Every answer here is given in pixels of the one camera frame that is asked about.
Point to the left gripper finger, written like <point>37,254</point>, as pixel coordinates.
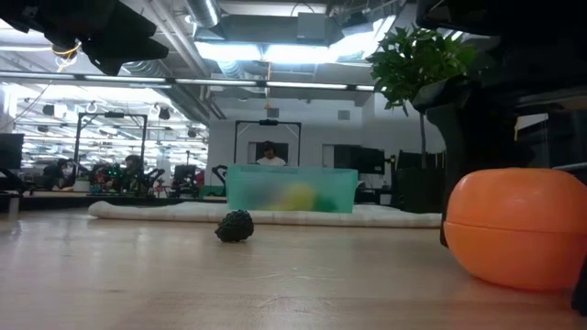
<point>119,25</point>
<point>124,51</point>

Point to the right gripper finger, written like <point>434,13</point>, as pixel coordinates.
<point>477,137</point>
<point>580,293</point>

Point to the orange toy orange green stem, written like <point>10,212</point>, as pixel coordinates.
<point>513,229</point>

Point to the yellow toy pineapple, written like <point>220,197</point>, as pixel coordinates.
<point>298,198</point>

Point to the teal translucent tupperware container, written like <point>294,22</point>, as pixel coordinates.
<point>252,188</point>

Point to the green plant in black pot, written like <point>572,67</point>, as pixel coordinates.
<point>403,64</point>

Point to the person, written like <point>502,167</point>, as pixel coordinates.
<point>270,158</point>
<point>133,167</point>
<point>57,173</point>

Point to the white checkered cloth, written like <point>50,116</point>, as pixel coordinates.
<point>160,212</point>

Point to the green crate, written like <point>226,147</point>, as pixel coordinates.
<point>212,191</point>

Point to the long ceiling light bar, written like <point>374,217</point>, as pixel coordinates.
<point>298,85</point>

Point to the black toy blackberry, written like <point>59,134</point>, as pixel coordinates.
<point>235,226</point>

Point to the black metal frame rig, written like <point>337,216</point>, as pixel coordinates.
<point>268,122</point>
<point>114,114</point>

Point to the silver round ceiling duct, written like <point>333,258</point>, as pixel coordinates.
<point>204,11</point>

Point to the grey rectangular ceiling duct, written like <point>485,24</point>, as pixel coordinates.
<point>312,25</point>

